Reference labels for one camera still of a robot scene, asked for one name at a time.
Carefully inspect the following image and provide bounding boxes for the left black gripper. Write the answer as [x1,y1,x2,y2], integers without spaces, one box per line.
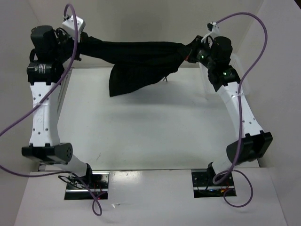
[54,28,83,63]

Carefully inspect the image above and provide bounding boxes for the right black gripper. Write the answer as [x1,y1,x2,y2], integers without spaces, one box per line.
[178,35,216,69]

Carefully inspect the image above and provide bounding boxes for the black shorts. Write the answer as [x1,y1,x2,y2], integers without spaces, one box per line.
[78,32,195,97]

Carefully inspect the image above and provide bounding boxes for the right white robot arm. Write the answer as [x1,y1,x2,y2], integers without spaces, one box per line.
[189,36,273,185]

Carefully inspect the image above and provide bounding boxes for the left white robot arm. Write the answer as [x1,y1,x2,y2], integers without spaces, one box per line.
[22,25,94,188]

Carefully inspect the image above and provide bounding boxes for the white perforated plastic basket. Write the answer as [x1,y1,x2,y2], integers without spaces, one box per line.
[198,53,250,99]

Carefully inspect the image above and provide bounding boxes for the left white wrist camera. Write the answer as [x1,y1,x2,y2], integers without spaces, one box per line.
[61,15,86,38]

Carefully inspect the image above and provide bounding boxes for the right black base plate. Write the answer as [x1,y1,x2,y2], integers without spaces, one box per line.
[191,169,237,198]

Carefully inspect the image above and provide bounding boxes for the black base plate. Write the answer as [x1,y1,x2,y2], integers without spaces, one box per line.
[60,172,110,201]
[191,169,237,198]

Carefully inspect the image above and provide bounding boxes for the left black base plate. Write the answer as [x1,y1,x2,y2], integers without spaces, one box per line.
[60,172,110,201]

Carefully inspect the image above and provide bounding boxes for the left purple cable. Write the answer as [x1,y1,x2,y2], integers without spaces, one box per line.
[0,3,103,216]

